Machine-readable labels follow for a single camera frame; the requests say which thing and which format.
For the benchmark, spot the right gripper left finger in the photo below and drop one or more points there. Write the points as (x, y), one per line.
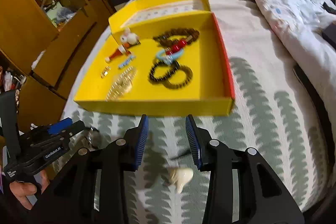
(135, 144)

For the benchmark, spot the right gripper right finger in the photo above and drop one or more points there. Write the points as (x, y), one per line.
(198, 139)

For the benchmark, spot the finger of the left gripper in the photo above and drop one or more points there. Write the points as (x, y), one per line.
(74, 129)
(56, 128)

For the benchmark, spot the cream shell hair claw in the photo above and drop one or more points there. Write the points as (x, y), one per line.
(179, 177)

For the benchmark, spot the pearl hair clip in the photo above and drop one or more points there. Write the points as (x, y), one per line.
(122, 84)

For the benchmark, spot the small gold hair clip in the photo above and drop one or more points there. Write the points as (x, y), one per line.
(105, 72)

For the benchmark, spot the blue hair clip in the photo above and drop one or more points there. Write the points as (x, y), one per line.
(126, 61)

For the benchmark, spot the light blue bangle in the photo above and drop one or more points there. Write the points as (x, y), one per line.
(168, 59)

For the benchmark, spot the red santa hat clip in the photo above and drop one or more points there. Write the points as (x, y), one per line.
(121, 50)

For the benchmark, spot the white bunny hair clip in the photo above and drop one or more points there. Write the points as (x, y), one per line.
(129, 39)

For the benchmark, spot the person's left hand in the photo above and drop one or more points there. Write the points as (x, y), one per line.
(23, 189)

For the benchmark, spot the green patterned bed sheet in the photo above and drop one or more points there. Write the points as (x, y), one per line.
(276, 110)

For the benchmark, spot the yellow cardboard box tray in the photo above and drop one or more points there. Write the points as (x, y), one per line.
(199, 82)

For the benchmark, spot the wooden wardrobe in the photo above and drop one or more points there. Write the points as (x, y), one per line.
(49, 57)

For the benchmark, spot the white floral duvet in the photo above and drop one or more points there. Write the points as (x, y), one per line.
(298, 24)

